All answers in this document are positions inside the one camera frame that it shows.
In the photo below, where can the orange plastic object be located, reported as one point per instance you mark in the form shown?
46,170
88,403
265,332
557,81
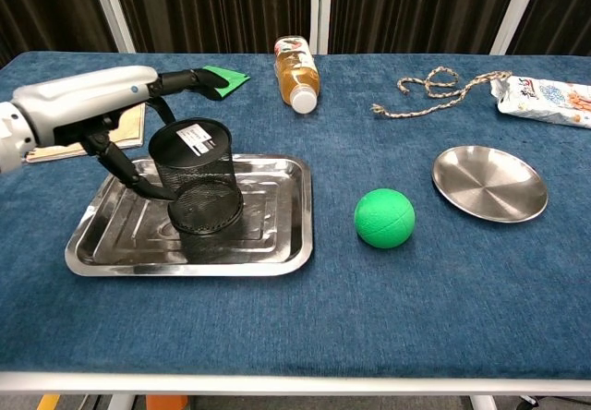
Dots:
167,403

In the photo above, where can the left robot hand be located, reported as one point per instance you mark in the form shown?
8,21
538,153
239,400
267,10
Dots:
78,100

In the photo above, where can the green ball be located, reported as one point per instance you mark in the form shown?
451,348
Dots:
384,218

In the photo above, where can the white table leg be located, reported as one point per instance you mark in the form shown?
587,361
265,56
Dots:
484,403
121,402

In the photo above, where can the round steel plate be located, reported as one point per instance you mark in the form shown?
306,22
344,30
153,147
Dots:
489,186

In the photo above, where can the dark pleated curtain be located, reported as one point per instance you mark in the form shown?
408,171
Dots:
558,13
46,8
415,8
217,8

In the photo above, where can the kraft spiral notebook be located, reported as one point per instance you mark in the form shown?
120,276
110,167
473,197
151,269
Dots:
131,128

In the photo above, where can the black mesh cup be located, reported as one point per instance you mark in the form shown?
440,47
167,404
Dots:
198,174

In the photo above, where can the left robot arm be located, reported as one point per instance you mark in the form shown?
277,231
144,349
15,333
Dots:
11,142

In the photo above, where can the blue table cloth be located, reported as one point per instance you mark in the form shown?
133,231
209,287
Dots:
369,299

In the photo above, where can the white snack bag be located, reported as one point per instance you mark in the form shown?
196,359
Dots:
540,100

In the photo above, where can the green foil sachet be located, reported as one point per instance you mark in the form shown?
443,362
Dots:
233,80

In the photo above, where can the rectangular steel tray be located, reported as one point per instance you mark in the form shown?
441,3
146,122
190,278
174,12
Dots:
277,244

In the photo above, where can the tea bottle white cap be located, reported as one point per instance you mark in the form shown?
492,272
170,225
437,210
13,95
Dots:
297,75

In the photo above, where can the white partition post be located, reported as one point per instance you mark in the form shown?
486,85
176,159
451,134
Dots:
320,8
515,13
113,13

